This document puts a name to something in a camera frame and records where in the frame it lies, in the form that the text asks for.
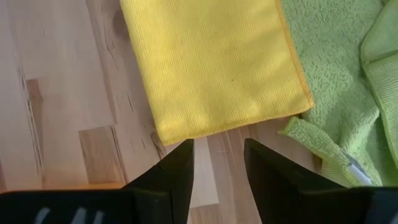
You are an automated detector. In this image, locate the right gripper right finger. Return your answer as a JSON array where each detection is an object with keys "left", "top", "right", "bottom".
[{"left": 244, "top": 139, "right": 398, "bottom": 224}]

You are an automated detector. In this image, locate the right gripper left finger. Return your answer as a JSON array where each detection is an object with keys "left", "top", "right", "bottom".
[{"left": 0, "top": 139, "right": 195, "bottom": 224}]

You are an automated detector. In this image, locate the green microfiber towel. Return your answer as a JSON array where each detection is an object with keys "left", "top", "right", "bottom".
[{"left": 278, "top": 0, "right": 398, "bottom": 188}]

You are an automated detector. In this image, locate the yellow microfiber towel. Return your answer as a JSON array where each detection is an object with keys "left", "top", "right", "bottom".
[{"left": 119, "top": 0, "right": 315, "bottom": 147}]

